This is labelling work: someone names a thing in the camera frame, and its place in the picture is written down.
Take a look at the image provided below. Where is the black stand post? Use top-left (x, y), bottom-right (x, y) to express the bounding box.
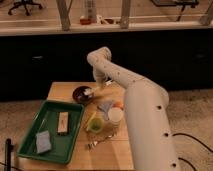
top-left (4, 138), bottom-right (14, 171)

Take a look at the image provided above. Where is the wooden table leg left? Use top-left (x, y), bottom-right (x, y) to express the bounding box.
top-left (56, 0), bottom-right (70, 31)

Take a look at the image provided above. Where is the black floor cable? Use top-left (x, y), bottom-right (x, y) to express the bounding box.
top-left (171, 132), bottom-right (213, 171)

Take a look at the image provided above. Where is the wooden table leg middle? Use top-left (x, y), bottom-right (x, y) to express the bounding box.
top-left (120, 0), bottom-right (131, 29)

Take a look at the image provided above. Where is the black office chair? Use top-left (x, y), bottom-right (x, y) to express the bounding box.
top-left (8, 0), bottom-right (43, 16)

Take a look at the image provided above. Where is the grey blue sponge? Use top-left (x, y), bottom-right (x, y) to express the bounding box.
top-left (36, 131), bottom-right (52, 154)

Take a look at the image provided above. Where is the white handled dish brush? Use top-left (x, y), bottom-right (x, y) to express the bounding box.
top-left (83, 80), bottom-right (114, 96)

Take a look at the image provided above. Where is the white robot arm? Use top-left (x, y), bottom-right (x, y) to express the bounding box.
top-left (87, 47), bottom-right (181, 171)

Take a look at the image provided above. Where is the green plastic cup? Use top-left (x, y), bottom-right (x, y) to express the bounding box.
top-left (88, 118), bottom-right (104, 134)

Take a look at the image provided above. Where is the green plastic tray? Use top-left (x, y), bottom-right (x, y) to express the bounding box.
top-left (18, 100), bottom-right (84, 164)

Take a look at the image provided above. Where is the silver fork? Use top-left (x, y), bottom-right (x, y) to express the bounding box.
top-left (86, 134), bottom-right (115, 150)

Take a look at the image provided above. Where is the wooden table leg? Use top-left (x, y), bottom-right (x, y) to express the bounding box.
top-left (56, 0), bottom-right (70, 31)
top-left (120, 0), bottom-right (131, 29)

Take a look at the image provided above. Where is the wooden block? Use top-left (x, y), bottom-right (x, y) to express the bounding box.
top-left (57, 112), bottom-right (69, 135)

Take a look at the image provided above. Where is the grey cloth piece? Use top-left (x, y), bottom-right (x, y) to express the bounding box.
top-left (97, 100), bottom-right (114, 120)

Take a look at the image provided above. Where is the dark purple bowl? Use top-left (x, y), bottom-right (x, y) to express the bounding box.
top-left (72, 86), bottom-right (93, 105)

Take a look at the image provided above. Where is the orange ball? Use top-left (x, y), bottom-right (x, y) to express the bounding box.
top-left (113, 102), bottom-right (124, 110)

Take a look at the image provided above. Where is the red object on floor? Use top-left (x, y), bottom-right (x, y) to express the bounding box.
top-left (80, 18), bottom-right (92, 25)

